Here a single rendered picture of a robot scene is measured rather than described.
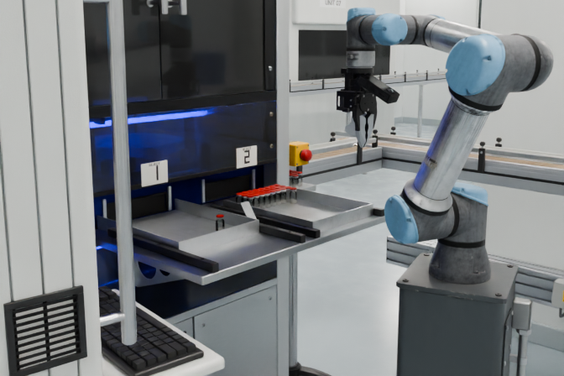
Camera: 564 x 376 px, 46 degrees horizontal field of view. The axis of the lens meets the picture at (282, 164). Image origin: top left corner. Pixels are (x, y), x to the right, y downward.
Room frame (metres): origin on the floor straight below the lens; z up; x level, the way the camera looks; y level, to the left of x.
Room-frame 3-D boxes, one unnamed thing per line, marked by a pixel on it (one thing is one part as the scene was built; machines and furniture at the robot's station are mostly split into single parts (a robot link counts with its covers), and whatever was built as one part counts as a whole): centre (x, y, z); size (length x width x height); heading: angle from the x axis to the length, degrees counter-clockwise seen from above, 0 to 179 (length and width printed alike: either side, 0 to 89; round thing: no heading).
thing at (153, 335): (1.24, 0.32, 0.82); 0.40 x 0.14 x 0.02; 39
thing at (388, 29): (1.71, -0.27, 1.39); 0.11 x 0.11 x 0.08; 26
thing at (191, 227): (1.68, 0.27, 0.90); 0.34 x 0.26 x 0.04; 47
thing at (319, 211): (1.85, -0.04, 0.90); 0.34 x 0.26 x 0.04; 47
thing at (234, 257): (1.76, 0.10, 0.87); 0.70 x 0.48 x 0.02; 137
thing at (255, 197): (1.93, 0.04, 0.90); 0.18 x 0.02 x 0.05; 137
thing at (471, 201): (1.60, -0.44, 0.96); 0.13 x 0.12 x 0.14; 116
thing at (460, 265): (1.61, -0.45, 0.84); 0.15 x 0.15 x 0.10
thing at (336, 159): (2.50, -0.13, 0.92); 0.69 x 0.16 x 0.16; 137
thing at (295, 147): (2.19, -0.04, 0.99); 0.08 x 0.07 x 0.07; 47
